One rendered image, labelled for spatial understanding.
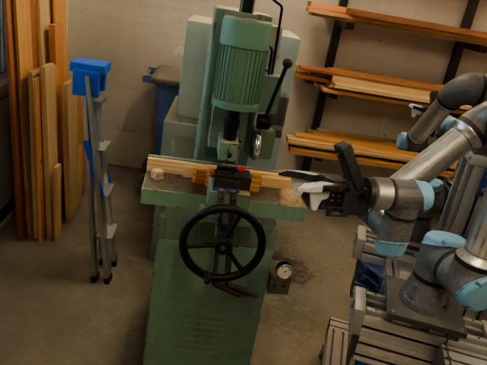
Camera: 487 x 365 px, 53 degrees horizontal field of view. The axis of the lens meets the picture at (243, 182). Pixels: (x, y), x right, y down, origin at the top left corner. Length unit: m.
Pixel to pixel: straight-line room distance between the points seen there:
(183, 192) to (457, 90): 1.02
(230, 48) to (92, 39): 2.59
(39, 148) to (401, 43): 2.85
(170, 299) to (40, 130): 1.40
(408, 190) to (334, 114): 3.12
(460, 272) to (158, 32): 3.21
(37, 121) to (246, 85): 1.49
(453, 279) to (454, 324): 0.20
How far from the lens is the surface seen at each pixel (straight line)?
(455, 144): 1.36
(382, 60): 4.27
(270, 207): 1.80
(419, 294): 1.55
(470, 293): 1.39
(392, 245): 1.23
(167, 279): 1.93
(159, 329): 2.07
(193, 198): 1.76
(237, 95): 1.74
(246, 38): 1.70
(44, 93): 2.92
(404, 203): 1.18
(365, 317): 1.58
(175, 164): 1.90
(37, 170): 3.01
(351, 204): 1.14
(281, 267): 1.85
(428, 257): 1.50
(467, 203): 1.70
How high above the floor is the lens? 1.60
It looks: 21 degrees down
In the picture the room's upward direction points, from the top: 10 degrees clockwise
